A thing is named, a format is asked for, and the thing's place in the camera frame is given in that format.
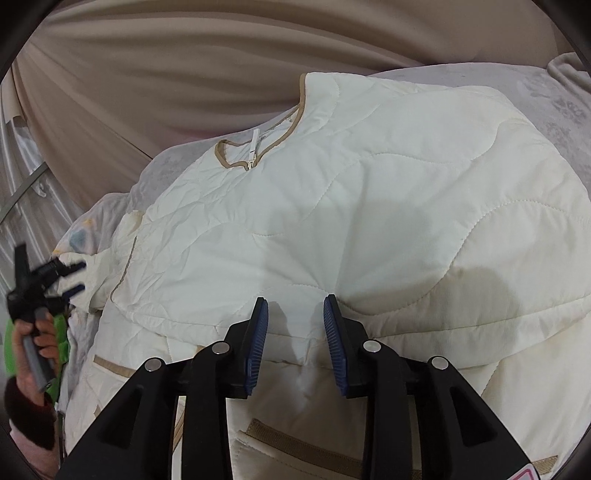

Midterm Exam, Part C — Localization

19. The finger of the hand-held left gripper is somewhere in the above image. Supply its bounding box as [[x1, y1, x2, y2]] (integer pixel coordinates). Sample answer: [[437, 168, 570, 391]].
[[46, 260, 88, 280], [54, 283, 87, 303]]

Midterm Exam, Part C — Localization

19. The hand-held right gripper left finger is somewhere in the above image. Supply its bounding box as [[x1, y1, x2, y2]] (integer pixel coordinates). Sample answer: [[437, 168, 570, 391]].
[[55, 296, 270, 480]]

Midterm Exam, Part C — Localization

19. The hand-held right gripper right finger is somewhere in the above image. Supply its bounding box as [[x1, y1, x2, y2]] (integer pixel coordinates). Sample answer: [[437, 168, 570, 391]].
[[322, 294, 533, 480]]

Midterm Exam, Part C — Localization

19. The white quilted jacket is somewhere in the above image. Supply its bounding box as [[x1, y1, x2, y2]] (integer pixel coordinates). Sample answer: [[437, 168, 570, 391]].
[[62, 71, 591, 480]]

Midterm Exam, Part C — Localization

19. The person's left forearm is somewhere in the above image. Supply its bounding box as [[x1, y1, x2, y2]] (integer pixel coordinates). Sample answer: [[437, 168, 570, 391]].
[[4, 376, 61, 452]]

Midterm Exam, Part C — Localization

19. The person's left hand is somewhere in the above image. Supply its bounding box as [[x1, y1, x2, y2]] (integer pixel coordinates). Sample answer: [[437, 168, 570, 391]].
[[13, 318, 62, 406]]

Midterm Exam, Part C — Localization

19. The metal rack bar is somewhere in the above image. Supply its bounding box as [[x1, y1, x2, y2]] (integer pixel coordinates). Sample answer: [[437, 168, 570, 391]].
[[6, 165, 49, 215]]

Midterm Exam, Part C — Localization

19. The silvery satin cloth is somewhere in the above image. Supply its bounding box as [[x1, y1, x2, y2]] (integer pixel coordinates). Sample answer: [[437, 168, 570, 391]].
[[0, 104, 63, 287]]

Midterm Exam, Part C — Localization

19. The beige backdrop curtain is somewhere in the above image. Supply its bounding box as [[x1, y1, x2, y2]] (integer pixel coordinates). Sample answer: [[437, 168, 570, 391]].
[[9, 0, 573, 213]]

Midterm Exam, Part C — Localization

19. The floral printed blanket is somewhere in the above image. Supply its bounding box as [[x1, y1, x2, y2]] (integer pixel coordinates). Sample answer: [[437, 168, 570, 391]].
[[58, 51, 591, 416]]

